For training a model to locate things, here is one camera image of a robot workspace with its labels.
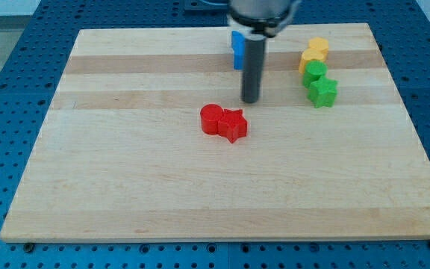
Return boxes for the dark grey cylindrical pointer rod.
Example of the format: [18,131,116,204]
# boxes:
[241,34,266,104]

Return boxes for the red cylinder block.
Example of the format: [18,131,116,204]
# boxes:
[200,104,224,135]

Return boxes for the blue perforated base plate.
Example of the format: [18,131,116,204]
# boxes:
[0,1,430,268]

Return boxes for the yellow heart block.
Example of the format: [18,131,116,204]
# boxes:
[298,49,326,74]

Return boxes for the green cylinder block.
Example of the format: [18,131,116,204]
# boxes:
[302,61,328,87]

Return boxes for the wooden board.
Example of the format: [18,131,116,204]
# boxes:
[0,23,430,243]

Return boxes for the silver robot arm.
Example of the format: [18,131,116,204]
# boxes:
[228,0,302,104]

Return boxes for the yellow hexagon block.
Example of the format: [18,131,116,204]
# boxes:
[308,37,329,58]

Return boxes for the red star block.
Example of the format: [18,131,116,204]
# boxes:
[218,109,248,143]

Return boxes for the blue block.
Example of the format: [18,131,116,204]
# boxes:
[231,31,245,70]

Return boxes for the green star block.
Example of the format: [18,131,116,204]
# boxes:
[308,76,338,108]

